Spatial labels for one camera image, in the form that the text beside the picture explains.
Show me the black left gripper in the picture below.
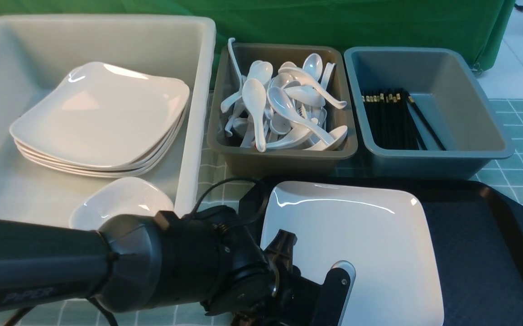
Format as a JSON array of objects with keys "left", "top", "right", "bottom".
[{"left": 152, "top": 206, "right": 323, "bottom": 326}]

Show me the large white square plate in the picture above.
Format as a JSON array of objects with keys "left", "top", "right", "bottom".
[{"left": 261, "top": 180, "right": 444, "bottom": 326}]

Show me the white ceramic soup spoon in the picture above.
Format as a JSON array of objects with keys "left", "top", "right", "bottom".
[{"left": 267, "top": 87, "right": 335, "bottom": 146}]

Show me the small white bowl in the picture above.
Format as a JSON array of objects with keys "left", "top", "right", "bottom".
[{"left": 69, "top": 177, "right": 174, "bottom": 230}]

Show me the black chopstick gold band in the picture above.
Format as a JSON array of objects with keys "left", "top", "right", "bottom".
[{"left": 404, "top": 91, "right": 447, "bottom": 151}]

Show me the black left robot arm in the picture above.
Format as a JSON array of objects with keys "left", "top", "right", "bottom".
[{"left": 0, "top": 206, "right": 345, "bottom": 326}]

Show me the bottom stacked white plate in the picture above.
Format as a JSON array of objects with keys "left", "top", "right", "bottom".
[{"left": 21, "top": 119, "right": 184, "bottom": 178}]

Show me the stacked white plate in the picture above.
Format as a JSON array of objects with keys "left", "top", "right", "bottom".
[
  {"left": 17, "top": 113, "right": 186, "bottom": 175},
  {"left": 21, "top": 119, "right": 184, "bottom": 178},
  {"left": 9, "top": 62, "right": 191, "bottom": 175},
  {"left": 14, "top": 110, "right": 187, "bottom": 172}
]

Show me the top stacked white plate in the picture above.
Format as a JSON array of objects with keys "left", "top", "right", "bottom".
[{"left": 9, "top": 62, "right": 191, "bottom": 175}]

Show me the olive green spoon bin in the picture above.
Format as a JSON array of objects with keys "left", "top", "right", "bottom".
[{"left": 206, "top": 43, "right": 359, "bottom": 177}]

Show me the white spoon front right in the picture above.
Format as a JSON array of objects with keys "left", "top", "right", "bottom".
[{"left": 307, "top": 125, "right": 349, "bottom": 151}]

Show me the white spoon front left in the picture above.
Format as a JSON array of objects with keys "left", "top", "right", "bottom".
[{"left": 241, "top": 78, "right": 267, "bottom": 153}]

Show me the bundle of black chopsticks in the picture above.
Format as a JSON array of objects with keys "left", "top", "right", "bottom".
[{"left": 361, "top": 88, "right": 427, "bottom": 150}]

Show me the white spoon top back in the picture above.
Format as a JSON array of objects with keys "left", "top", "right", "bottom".
[{"left": 302, "top": 53, "right": 323, "bottom": 82}]

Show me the black plastic serving tray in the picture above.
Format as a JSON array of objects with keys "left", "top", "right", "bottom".
[{"left": 252, "top": 176, "right": 523, "bottom": 326}]

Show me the grey-blue chopstick bin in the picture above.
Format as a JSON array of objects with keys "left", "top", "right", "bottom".
[{"left": 344, "top": 46, "right": 515, "bottom": 179}]

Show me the green checked tablecloth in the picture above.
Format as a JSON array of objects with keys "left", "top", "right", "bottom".
[{"left": 0, "top": 98, "right": 523, "bottom": 326}]

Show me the green backdrop cloth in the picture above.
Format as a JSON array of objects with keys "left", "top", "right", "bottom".
[{"left": 0, "top": 0, "right": 512, "bottom": 83}]

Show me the large white plastic tub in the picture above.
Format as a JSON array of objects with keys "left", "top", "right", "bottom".
[{"left": 0, "top": 14, "right": 216, "bottom": 227}]

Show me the black camera cable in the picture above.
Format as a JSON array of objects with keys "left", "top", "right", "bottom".
[{"left": 189, "top": 177, "right": 271, "bottom": 227}]

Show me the white spoon long handle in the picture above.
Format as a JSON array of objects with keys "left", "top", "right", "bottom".
[{"left": 278, "top": 67, "right": 348, "bottom": 110}]

